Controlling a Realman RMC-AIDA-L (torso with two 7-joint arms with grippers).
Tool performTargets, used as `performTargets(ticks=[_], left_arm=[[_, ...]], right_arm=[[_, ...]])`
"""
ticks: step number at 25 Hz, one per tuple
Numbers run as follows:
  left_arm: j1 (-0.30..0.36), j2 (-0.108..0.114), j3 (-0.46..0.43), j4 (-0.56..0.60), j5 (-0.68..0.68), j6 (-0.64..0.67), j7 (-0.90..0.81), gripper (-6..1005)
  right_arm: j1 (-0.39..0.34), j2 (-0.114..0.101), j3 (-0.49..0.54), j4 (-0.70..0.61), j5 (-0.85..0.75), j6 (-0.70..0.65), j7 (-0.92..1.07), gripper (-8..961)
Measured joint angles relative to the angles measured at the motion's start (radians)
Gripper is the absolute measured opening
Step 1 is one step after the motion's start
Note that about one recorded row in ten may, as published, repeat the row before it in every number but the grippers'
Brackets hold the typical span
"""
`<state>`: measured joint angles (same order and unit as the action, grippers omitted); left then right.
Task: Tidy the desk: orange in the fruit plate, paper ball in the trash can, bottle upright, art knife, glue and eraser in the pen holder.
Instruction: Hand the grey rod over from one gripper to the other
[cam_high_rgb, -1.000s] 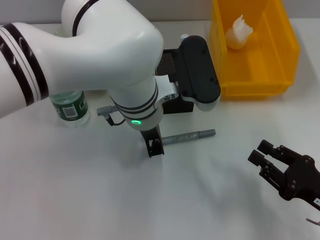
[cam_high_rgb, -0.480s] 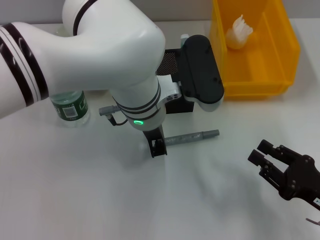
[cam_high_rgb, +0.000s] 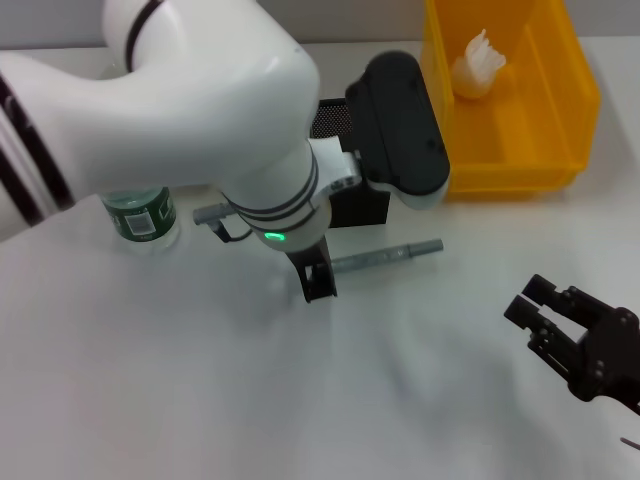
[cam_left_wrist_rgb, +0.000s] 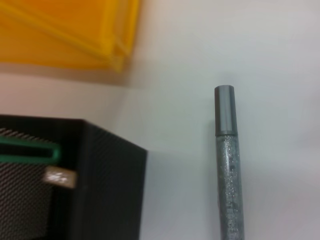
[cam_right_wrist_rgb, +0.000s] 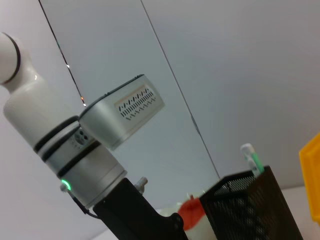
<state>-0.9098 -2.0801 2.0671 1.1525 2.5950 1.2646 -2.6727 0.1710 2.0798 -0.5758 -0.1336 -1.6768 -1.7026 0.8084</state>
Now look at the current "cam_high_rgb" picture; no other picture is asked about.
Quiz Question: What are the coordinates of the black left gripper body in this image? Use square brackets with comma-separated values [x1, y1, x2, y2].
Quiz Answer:
[283, 234, 332, 274]

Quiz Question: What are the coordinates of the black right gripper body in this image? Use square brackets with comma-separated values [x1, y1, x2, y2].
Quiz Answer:
[567, 305, 640, 416]

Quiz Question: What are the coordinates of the grey pen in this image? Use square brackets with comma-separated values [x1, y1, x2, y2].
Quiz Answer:
[329, 238, 445, 274]

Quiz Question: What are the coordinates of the clear plastic water bottle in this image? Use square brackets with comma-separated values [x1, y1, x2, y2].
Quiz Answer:
[99, 186, 181, 255]

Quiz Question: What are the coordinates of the white paper ball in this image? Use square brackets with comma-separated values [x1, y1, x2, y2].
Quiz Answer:
[452, 28, 509, 100]

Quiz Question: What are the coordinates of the black mesh pen holder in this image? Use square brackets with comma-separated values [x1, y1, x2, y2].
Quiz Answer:
[309, 97, 392, 230]

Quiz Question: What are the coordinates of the yellow plastic bin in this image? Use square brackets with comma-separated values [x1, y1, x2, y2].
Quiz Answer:
[418, 0, 601, 202]

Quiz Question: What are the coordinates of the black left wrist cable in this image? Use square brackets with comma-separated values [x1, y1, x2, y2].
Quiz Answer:
[192, 201, 254, 245]

